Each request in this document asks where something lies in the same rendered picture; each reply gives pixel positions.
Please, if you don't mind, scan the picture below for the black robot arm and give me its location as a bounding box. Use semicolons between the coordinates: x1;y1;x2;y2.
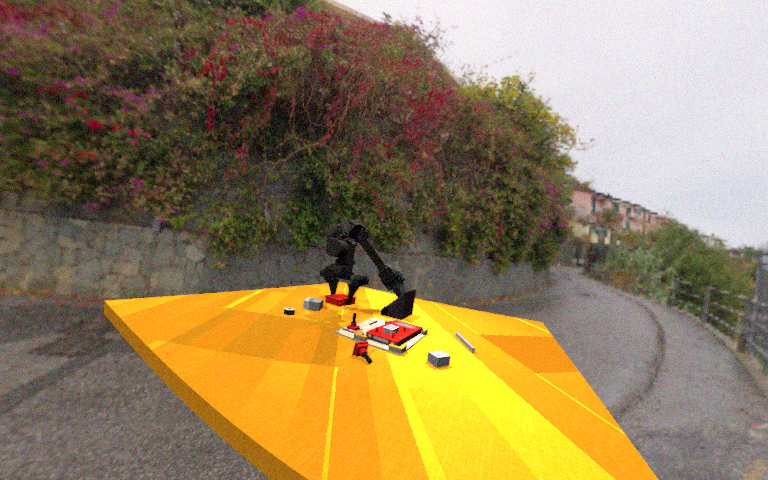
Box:
325;217;408;297

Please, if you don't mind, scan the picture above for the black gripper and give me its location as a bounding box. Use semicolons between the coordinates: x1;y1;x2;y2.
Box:
320;257;369;303

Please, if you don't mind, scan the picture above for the white cube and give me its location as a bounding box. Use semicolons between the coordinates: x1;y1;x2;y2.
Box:
427;350;450;368

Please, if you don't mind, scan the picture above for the grey flat bar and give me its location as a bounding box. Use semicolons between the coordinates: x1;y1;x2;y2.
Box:
456;332;475;353

